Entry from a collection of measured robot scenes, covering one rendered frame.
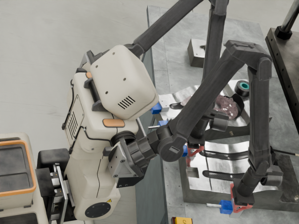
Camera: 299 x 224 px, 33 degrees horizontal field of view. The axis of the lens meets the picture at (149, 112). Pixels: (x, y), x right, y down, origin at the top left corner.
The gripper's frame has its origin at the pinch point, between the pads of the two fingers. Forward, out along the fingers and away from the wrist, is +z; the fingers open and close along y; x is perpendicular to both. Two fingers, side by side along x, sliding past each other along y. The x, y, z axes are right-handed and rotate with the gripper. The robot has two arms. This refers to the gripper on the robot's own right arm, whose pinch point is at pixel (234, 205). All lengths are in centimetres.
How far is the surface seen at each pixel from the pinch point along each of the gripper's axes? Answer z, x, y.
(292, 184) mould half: 8.4, -32.9, 20.5
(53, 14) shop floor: 95, 75, 239
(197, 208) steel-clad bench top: 15.4, 8.4, 8.2
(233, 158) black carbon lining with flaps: 6.7, -7.3, 29.3
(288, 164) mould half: 8.3, -33.9, 31.1
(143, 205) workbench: 72, 15, 47
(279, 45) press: 14, -58, 131
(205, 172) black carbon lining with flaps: 6.7, 6.4, 19.4
